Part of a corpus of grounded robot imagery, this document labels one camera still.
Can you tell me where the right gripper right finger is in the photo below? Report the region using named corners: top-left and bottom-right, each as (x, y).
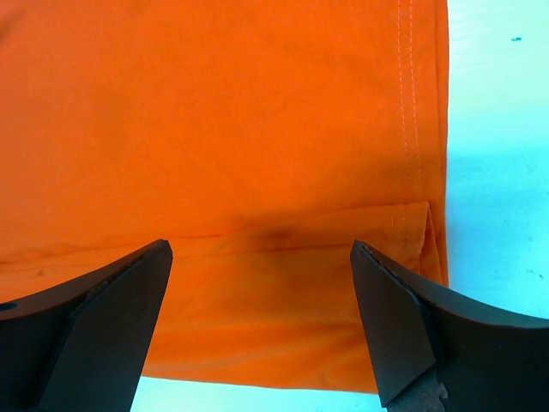
top-left (351, 241), bottom-right (548, 411)

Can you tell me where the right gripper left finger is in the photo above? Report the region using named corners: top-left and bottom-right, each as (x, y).
top-left (1, 239), bottom-right (172, 411)

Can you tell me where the orange t-shirt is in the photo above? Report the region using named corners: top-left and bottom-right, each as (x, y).
top-left (1, 1), bottom-right (449, 393)

